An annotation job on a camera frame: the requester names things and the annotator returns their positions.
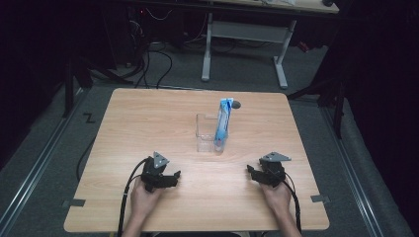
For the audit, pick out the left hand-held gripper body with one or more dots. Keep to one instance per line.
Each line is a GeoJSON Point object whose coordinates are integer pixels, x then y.
{"type": "Point", "coordinates": [154, 171]}

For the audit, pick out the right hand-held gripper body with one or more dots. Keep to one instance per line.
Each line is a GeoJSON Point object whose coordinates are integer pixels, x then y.
{"type": "Point", "coordinates": [274, 169]}

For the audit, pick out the clear plastic container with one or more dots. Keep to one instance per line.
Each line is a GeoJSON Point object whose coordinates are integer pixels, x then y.
{"type": "Point", "coordinates": [207, 136]}

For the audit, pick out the blue white tall packet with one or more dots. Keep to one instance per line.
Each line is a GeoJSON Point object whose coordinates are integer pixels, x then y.
{"type": "Point", "coordinates": [222, 123]}

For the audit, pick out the person's right hand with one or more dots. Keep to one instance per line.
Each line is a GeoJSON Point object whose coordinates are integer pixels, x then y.
{"type": "Point", "coordinates": [276, 197]}

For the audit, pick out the person's left hand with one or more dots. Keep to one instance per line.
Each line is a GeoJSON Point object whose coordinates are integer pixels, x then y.
{"type": "Point", "coordinates": [143, 199]}

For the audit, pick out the grey tape piece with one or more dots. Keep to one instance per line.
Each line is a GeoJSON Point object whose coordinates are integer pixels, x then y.
{"type": "Point", "coordinates": [75, 202]}
{"type": "Point", "coordinates": [320, 198]}

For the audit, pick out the dark grey round object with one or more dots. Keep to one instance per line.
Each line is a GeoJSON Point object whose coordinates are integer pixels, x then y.
{"type": "Point", "coordinates": [236, 104]}

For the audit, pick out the black zigzag tape mark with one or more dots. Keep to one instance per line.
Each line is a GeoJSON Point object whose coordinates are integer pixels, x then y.
{"type": "Point", "coordinates": [89, 118]}

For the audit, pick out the black metal stand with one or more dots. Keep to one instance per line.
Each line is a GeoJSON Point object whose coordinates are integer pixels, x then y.
{"type": "Point", "coordinates": [337, 105]}
{"type": "Point", "coordinates": [69, 89]}

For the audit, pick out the metal floor rail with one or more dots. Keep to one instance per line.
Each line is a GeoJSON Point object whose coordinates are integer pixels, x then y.
{"type": "Point", "coordinates": [354, 177]}
{"type": "Point", "coordinates": [33, 171]}

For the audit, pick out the white desk frame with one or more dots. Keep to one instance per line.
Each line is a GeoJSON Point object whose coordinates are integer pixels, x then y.
{"type": "Point", "coordinates": [250, 31]}

